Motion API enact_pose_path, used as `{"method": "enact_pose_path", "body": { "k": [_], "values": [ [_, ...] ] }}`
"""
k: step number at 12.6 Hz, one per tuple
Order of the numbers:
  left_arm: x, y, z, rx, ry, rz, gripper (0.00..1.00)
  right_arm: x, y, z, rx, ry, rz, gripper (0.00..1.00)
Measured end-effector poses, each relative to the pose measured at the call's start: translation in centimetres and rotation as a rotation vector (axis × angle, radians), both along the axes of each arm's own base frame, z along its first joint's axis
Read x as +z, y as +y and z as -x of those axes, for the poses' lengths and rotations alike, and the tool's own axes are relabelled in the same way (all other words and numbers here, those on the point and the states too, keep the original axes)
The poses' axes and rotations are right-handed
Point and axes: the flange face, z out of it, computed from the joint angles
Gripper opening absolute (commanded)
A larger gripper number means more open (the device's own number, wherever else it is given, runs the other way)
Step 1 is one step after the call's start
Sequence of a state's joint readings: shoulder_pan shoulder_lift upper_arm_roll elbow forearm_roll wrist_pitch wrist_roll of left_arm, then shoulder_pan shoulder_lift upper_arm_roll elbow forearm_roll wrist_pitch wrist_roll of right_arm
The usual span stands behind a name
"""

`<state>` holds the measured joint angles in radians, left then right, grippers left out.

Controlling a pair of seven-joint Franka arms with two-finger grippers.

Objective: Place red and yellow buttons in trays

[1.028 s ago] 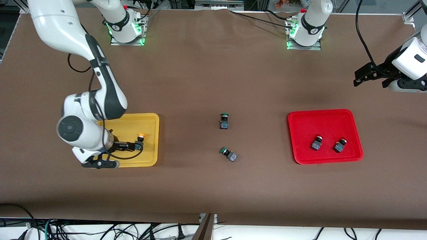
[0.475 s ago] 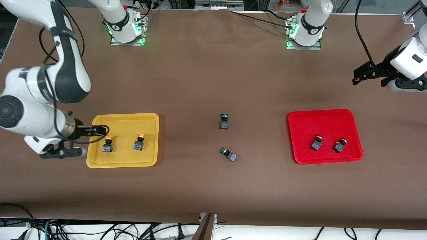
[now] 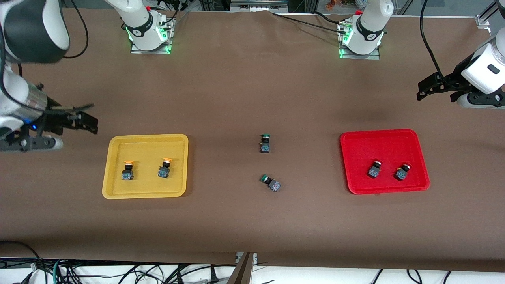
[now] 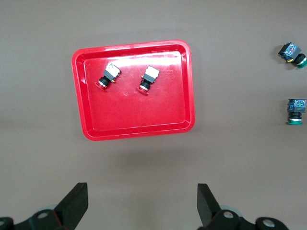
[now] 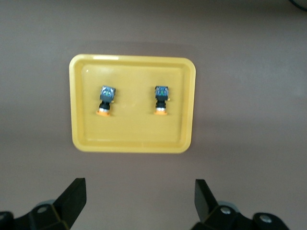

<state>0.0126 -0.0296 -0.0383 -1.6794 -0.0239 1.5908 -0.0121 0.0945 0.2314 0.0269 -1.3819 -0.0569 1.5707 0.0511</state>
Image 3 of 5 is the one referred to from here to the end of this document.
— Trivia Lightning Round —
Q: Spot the yellow push button switch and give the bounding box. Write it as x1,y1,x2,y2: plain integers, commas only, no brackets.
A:
121,160,136,181
157,157,173,179

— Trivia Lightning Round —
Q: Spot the wooden table leg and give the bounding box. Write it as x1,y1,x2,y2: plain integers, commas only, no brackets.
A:
227,252,254,284

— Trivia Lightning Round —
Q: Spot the black looped floor cable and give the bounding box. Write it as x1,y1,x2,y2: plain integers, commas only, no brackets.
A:
0,240,45,273

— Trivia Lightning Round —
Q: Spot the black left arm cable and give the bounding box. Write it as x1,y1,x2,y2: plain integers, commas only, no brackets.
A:
419,0,454,85

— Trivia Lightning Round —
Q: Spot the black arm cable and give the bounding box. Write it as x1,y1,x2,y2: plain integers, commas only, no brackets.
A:
0,0,89,113
419,0,454,85

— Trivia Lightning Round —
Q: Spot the yellow plastic tray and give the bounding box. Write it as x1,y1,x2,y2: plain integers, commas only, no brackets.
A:
102,134,189,200

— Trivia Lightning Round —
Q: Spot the brown table cover sheet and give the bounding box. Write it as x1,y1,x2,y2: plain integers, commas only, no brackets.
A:
0,7,505,273

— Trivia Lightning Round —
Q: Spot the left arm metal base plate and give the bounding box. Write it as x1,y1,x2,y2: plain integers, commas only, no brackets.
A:
339,47,381,60

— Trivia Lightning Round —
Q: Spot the red plastic tray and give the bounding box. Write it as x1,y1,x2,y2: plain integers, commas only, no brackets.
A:
340,129,430,195

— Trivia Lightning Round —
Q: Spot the grey metal box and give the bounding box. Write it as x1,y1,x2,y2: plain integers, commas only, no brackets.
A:
231,0,289,12

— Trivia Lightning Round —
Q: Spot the black cable across table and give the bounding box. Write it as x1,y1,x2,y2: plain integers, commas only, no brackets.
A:
270,11,348,34

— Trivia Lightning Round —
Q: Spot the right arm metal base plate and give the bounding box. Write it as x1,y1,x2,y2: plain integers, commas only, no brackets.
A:
130,41,172,54

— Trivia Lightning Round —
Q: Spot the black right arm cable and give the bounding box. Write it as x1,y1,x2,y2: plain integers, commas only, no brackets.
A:
0,0,89,113

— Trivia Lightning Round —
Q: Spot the red button with yellow tag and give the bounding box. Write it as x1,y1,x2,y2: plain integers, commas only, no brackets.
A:
395,163,411,181

